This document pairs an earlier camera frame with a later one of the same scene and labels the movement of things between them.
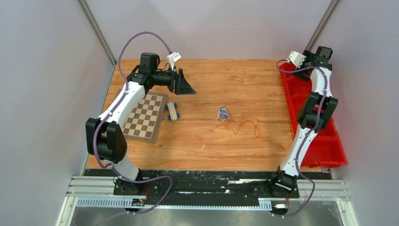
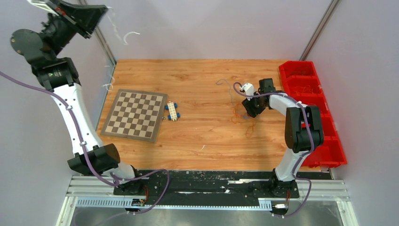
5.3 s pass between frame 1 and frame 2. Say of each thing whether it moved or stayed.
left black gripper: moved
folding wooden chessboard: stayed
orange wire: moved
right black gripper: moved
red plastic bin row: stayed
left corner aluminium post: stayed
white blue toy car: stayed
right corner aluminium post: stayed
